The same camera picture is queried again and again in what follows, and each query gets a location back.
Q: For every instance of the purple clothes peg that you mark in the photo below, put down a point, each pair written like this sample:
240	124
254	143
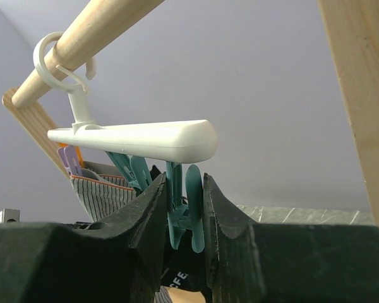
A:
69	158

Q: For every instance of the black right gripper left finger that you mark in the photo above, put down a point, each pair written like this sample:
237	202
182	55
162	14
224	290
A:
116	259

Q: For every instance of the black underwear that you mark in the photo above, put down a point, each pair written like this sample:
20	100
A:
184	274

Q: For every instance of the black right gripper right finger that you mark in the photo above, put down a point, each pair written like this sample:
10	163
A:
247	261

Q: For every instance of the wooden clothes rack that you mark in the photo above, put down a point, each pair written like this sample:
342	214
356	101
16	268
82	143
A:
39	108

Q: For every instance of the grey striped underwear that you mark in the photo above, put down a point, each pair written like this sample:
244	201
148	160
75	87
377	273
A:
104	195

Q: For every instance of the white plastic hanger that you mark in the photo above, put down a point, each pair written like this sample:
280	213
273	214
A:
191	141

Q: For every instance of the teal clothes peg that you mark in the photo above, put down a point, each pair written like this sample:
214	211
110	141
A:
133	168
185	205

